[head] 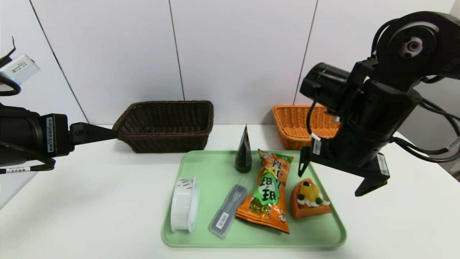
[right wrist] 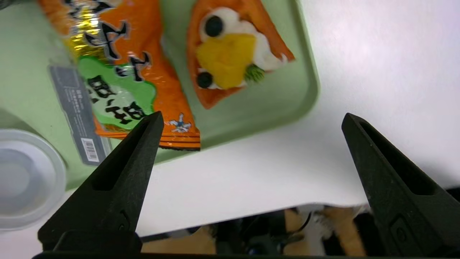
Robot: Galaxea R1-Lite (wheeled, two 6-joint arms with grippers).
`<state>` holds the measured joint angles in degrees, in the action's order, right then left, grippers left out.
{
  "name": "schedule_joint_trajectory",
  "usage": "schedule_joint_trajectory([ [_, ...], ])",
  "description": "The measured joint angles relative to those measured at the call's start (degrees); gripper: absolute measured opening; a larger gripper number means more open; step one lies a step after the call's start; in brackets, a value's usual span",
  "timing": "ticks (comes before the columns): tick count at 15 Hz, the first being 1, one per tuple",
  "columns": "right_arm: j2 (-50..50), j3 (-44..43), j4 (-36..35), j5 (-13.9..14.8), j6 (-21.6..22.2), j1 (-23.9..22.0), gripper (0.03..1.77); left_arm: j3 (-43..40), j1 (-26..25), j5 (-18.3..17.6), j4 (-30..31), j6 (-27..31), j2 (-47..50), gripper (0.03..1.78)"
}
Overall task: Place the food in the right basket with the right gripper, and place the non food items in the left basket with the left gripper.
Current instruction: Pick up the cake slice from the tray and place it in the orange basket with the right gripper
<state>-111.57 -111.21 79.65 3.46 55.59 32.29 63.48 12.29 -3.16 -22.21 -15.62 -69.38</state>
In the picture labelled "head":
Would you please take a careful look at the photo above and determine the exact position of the black tagged left gripper cable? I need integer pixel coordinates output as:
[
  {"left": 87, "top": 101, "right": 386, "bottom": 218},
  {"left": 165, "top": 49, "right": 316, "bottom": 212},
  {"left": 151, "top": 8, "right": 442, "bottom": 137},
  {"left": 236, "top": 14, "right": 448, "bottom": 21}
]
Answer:
[{"left": 0, "top": 140, "right": 56, "bottom": 175}]

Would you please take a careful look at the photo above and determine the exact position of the toy cake slice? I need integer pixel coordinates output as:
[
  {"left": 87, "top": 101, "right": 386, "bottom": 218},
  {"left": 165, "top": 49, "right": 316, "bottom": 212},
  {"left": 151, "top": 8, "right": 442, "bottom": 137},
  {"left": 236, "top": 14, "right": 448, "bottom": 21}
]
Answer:
[{"left": 290, "top": 178, "right": 332, "bottom": 219}]

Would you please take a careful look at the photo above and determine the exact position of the white tape roll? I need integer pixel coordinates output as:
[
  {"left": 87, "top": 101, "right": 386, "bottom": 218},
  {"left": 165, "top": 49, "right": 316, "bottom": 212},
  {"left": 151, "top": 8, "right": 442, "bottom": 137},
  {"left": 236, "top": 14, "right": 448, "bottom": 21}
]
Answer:
[{"left": 170, "top": 176, "right": 200, "bottom": 232}]

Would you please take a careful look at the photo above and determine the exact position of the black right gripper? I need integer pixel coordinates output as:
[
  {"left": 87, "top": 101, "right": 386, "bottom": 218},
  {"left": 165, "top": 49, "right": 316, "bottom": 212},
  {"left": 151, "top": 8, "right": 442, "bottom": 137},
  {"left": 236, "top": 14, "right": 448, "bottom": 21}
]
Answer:
[{"left": 298, "top": 126, "right": 390, "bottom": 197}]

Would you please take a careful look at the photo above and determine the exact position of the grey translucent slim case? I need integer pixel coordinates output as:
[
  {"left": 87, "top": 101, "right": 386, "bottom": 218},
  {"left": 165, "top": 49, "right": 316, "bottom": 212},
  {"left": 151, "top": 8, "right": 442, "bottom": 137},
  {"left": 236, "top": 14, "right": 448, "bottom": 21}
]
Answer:
[{"left": 209, "top": 182, "right": 248, "bottom": 238}]

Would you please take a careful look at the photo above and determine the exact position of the dark brown wicker basket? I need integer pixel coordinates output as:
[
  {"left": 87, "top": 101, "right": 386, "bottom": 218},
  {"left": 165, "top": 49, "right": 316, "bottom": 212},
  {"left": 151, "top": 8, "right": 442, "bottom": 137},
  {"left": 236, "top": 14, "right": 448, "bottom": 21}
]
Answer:
[{"left": 112, "top": 100, "right": 215, "bottom": 154}]

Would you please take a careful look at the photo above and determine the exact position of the orange snack bag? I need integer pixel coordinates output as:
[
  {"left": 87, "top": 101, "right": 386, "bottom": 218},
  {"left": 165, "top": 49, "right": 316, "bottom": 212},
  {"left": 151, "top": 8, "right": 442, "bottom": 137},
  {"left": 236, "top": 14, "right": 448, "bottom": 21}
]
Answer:
[{"left": 235, "top": 149, "right": 293, "bottom": 234}]

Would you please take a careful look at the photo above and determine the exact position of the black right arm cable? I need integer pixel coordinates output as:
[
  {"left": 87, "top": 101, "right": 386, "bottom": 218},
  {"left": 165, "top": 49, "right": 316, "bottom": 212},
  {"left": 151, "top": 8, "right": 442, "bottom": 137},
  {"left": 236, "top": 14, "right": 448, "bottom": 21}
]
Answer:
[{"left": 390, "top": 98, "right": 460, "bottom": 164}]

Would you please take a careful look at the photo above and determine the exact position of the dark green squeeze tube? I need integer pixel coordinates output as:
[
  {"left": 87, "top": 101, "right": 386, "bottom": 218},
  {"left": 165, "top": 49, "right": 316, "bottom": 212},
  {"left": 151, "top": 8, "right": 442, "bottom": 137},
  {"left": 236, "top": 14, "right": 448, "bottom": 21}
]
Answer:
[{"left": 235, "top": 124, "right": 252, "bottom": 173}]

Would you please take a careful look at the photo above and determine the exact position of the orange wicker basket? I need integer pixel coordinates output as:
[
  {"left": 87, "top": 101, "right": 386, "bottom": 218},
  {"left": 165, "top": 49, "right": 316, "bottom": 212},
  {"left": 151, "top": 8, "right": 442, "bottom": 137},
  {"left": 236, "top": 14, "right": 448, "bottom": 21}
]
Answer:
[{"left": 272, "top": 105, "right": 342, "bottom": 151}]

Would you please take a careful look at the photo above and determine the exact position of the light green plastic tray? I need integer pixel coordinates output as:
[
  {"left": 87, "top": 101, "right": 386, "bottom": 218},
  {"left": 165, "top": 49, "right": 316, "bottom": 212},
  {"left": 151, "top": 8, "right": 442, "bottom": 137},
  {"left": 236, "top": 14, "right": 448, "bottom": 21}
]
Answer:
[{"left": 161, "top": 150, "right": 347, "bottom": 248}]

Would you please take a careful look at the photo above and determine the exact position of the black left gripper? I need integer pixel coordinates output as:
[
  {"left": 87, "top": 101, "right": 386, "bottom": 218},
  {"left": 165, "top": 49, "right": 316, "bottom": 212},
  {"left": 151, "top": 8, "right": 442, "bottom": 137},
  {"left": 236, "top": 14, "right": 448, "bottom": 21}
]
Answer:
[{"left": 0, "top": 104, "right": 119, "bottom": 168}]

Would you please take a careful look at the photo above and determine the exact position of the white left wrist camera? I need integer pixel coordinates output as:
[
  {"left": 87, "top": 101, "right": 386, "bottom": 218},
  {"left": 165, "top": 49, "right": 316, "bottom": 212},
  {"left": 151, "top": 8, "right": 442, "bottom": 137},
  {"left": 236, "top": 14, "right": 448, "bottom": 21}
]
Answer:
[{"left": 0, "top": 54, "right": 41, "bottom": 86}]

